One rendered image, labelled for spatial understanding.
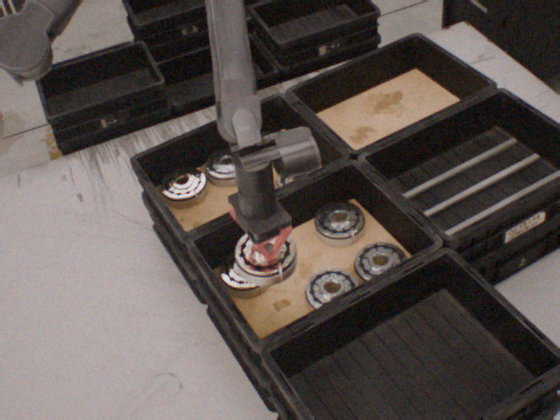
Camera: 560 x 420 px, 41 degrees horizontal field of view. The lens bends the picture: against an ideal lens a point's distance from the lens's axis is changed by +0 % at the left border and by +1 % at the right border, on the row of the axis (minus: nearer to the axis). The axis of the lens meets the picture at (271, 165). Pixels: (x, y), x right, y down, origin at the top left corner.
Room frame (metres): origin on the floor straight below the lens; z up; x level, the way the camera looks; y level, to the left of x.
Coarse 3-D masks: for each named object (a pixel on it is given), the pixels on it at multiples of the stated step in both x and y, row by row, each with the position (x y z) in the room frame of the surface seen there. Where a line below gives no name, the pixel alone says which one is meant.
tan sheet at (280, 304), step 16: (304, 224) 1.08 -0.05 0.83; (368, 224) 1.05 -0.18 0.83; (304, 240) 1.04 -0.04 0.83; (320, 240) 1.03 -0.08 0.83; (368, 240) 1.01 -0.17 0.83; (384, 240) 1.00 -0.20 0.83; (304, 256) 0.99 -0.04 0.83; (320, 256) 0.99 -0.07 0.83; (336, 256) 0.98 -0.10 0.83; (352, 256) 0.97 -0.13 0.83; (304, 272) 0.95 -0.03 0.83; (352, 272) 0.93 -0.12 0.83; (272, 288) 0.92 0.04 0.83; (288, 288) 0.92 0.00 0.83; (304, 288) 0.91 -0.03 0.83; (240, 304) 0.90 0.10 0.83; (256, 304) 0.89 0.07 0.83; (272, 304) 0.89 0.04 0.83; (288, 304) 0.88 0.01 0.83; (304, 304) 0.87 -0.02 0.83; (256, 320) 0.86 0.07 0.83; (272, 320) 0.85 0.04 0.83; (288, 320) 0.84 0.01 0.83
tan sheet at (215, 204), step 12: (204, 168) 1.31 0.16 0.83; (216, 192) 1.22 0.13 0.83; (228, 192) 1.22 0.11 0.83; (204, 204) 1.19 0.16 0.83; (216, 204) 1.18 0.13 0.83; (228, 204) 1.18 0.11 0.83; (180, 216) 1.16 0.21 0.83; (192, 216) 1.16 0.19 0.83; (204, 216) 1.15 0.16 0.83; (216, 216) 1.15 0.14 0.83; (192, 228) 1.12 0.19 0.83
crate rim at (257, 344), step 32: (352, 160) 1.15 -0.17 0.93; (288, 192) 1.08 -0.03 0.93; (384, 192) 1.04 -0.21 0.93; (224, 224) 1.02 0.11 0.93; (416, 224) 0.94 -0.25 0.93; (192, 256) 0.96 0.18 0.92; (416, 256) 0.87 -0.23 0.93; (224, 288) 0.86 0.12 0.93; (352, 288) 0.82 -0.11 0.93; (256, 352) 0.73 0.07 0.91
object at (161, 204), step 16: (272, 96) 1.41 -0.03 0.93; (304, 112) 1.33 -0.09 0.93; (208, 128) 1.34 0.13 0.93; (320, 128) 1.27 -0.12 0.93; (160, 144) 1.30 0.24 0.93; (336, 144) 1.21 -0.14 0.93; (336, 160) 1.15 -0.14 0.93; (304, 176) 1.12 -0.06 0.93; (160, 208) 1.10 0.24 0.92; (176, 224) 1.04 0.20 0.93; (208, 224) 1.03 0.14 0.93
